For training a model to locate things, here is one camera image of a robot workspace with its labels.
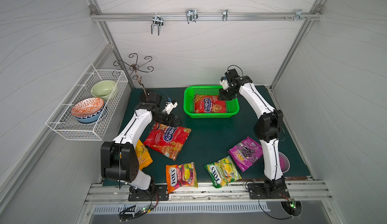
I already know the green plastic basket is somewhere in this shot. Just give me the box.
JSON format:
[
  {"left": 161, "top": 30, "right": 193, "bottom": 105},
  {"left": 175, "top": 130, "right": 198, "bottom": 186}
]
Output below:
[{"left": 183, "top": 85, "right": 239, "bottom": 118}]

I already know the red candy bag with doll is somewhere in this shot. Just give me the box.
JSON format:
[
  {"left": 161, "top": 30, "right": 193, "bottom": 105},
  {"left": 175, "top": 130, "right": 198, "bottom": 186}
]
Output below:
[{"left": 194, "top": 95, "right": 227, "bottom": 114}]

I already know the red candy bag with buildings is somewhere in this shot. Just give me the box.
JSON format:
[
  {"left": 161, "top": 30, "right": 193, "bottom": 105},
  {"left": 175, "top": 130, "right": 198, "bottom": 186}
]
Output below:
[{"left": 143, "top": 123, "right": 191, "bottom": 160}]

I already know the purple candy bag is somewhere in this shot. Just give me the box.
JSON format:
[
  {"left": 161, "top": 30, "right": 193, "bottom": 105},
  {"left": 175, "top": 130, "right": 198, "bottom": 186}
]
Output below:
[{"left": 228, "top": 137, "right": 263, "bottom": 172}]

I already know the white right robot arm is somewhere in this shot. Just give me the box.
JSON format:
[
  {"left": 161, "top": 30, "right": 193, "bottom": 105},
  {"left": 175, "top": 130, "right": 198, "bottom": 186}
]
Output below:
[{"left": 218, "top": 69, "right": 283, "bottom": 182}]

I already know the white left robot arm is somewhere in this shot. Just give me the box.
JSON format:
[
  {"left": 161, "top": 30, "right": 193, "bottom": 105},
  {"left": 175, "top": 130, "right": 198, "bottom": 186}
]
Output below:
[{"left": 100, "top": 92, "right": 181, "bottom": 191}]

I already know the light green bowl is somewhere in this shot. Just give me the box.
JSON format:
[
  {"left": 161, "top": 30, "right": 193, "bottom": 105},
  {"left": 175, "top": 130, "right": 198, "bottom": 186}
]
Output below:
[{"left": 91, "top": 80, "right": 118, "bottom": 102}]

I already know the yellow candy bag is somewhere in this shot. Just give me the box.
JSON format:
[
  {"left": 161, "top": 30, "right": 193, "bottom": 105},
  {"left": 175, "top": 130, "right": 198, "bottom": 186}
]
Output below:
[{"left": 135, "top": 140, "right": 153, "bottom": 170}]

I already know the orange patterned bowl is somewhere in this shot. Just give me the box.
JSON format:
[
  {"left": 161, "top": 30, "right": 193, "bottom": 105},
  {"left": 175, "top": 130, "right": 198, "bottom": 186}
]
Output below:
[{"left": 71, "top": 98, "right": 104, "bottom": 117}]

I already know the blue bowl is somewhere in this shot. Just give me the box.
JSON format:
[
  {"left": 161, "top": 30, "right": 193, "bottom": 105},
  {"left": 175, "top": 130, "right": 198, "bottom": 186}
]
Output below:
[{"left": 74, "top": 107, "right": 104, "bottom": 124}]

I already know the small metal hook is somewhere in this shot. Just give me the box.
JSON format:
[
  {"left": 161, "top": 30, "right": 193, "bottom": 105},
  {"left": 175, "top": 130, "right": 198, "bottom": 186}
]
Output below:
[{"left": 222, "top": 9, "right": 228, "bottom": 21}]

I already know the metal loop hook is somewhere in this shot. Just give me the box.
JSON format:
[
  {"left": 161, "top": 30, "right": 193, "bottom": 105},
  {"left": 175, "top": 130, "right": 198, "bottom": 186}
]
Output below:
[{"left": 185, "top": 9, "right": 199, "bottom": 24}]

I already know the metal double hook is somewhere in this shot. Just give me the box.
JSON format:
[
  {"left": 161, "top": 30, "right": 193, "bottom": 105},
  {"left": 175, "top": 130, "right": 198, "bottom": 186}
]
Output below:
[{"left": 151, "top": 15, "right": 164, "bottom": 35}]

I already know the orange Fox's candy bag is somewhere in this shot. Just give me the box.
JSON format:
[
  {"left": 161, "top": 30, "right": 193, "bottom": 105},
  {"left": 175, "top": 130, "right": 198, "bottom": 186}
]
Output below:
[{"left": 165, "top": 162, "right": 198, "bottom": 193}]

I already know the green Fox's candy bag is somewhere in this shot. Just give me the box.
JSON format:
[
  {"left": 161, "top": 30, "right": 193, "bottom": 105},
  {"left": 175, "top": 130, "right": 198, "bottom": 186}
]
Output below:
[{"left": 204, "top": 156, "right": 241, "bottom": 189}]

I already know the purple bowl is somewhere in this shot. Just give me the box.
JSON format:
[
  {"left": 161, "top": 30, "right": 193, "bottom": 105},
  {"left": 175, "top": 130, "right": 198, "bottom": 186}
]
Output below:
[{"left": 278, "top": 152, "right": 290, "bottom": 173}]

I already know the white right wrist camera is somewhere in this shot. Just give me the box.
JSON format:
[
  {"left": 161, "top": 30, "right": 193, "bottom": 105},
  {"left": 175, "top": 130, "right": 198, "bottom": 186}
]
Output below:
[{"left": 219, "top": 76, "right": 229, "bottom": 91}]

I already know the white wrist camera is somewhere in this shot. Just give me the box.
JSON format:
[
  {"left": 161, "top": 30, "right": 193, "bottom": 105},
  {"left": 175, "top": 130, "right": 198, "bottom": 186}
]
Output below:
[
  {"left": 219, "top": 76, "right": 229, "bottom": 91},
  {"left": 162, "top": 100, "right": 178, "bottom": 115}
]

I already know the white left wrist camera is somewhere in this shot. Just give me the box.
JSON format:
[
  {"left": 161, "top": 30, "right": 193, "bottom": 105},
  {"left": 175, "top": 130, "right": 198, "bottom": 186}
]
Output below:
[{"left": 162, "top": 100, "right": 178, "bottom": 115}]

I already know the copper wire stand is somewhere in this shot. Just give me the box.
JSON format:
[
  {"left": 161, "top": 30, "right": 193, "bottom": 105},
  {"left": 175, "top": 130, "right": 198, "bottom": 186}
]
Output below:
[{"left": 113, "top": 53, "right": 154, "bottom": 102}]

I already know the white wire wall basket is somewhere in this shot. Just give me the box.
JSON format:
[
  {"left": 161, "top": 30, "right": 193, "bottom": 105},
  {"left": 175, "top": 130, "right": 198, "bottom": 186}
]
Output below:
[{"left": 46, "top": 65, "right": 128, "bottom": 141}]

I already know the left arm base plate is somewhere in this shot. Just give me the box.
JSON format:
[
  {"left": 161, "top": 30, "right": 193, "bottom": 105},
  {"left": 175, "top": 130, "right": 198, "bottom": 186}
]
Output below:
[{"left": 128, "top": 184, "right": 169, "bottom": 202}]

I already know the metal bracket hook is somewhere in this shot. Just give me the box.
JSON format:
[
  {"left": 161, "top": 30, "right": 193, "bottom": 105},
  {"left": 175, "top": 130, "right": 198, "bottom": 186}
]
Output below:
[{"left": 284, "top": 9, "right": 311, "bottom": 21}]

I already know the aluminium top rail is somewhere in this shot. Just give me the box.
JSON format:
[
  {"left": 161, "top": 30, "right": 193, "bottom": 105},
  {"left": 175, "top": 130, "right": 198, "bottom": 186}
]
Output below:
[{"left": 90, "top": 12, "right": 323, "bottom": 22}]

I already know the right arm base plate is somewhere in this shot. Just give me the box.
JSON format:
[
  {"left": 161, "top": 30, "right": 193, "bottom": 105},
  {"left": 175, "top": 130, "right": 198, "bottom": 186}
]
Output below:
[{"left": 246, "top": 176, "right": 291, "bottom": 200}]

